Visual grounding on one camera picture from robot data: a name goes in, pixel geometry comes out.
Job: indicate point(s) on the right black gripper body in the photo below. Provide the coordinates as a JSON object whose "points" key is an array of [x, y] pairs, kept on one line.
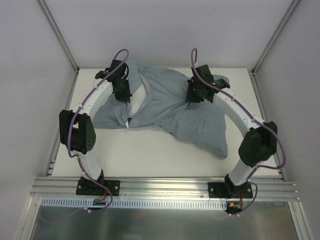
{"points": [[194, 95]]}

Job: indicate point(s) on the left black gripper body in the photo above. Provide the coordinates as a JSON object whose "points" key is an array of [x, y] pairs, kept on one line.
{"points": [[122, 93]]}

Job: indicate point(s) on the white pillow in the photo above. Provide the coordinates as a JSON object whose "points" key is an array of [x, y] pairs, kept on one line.
{"points": [[137, 100]]}

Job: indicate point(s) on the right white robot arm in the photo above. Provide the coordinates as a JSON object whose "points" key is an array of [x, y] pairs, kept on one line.
{"points": [[259, 137]]}

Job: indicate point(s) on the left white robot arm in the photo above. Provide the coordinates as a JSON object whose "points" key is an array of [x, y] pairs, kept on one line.
{"points": [[76, 129]]}

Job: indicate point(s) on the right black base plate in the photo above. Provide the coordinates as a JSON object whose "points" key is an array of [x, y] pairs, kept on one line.
{"points": [[223, 190]]}

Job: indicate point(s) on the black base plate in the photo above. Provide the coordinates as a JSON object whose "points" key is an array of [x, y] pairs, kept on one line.
{"points": [[223, 190], [86, 187]]}

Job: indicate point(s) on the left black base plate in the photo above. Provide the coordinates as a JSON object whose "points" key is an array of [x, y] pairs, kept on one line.
{"points": [[86, 187]]}

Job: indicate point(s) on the left aluminium frame post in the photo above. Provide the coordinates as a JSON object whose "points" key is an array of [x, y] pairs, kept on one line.
{"points": [[57, 32]]}

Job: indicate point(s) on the white slotted cable duct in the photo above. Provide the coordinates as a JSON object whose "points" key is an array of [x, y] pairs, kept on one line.
{"points": [[127, 203]]}

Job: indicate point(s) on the aluminium mounting rail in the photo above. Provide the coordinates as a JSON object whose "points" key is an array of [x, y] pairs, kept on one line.
{"points": [[185, 188]]}

